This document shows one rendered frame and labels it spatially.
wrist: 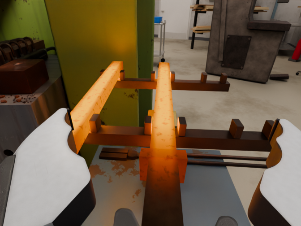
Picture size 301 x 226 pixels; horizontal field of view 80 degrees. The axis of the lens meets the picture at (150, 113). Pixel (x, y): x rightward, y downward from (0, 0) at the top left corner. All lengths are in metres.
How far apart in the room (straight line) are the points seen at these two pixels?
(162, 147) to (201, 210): 0.31
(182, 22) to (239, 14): 4.94
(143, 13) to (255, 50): 2.79
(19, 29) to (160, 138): 0.96
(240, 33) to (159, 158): 3.48
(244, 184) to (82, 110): 1.45
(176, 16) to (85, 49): 7.82
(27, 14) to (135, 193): 0.88
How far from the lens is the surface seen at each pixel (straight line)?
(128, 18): 0.61
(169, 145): 0.20
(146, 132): 0.25
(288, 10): 8.40
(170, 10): 8.45
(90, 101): 0.30
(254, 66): 3.67
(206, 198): 0.51
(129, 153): 0.57
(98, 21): 0.62
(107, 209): 0.48
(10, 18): 1.10
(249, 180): 1.65
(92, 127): 0.26
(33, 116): 0.54
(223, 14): 3.61
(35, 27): 1.06
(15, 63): 0.65
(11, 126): 0.59
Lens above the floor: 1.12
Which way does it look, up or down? 30 degrees down
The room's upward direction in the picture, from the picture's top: 1 degrees clockwise
